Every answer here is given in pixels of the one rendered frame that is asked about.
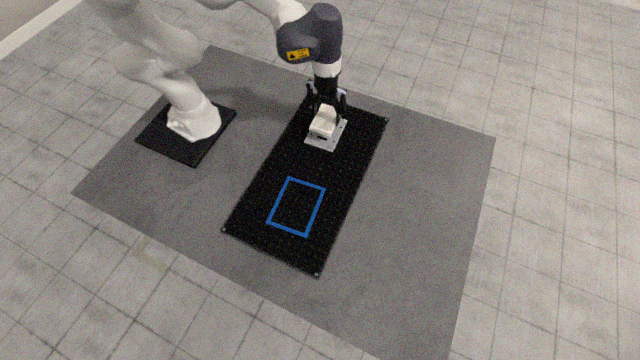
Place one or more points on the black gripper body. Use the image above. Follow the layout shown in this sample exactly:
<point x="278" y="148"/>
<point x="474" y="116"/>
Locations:
<point x="329" y="83"/>

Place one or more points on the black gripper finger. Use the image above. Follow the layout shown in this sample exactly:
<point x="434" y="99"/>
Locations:
<point x="309" y="101"/>
<point x="340" y="108"/>

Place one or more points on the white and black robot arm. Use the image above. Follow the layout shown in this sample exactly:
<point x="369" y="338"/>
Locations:
<point x="315" y="36"/>

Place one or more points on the blue tape outline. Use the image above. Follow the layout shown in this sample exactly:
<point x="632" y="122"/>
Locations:
<point x="314" y="212"/>

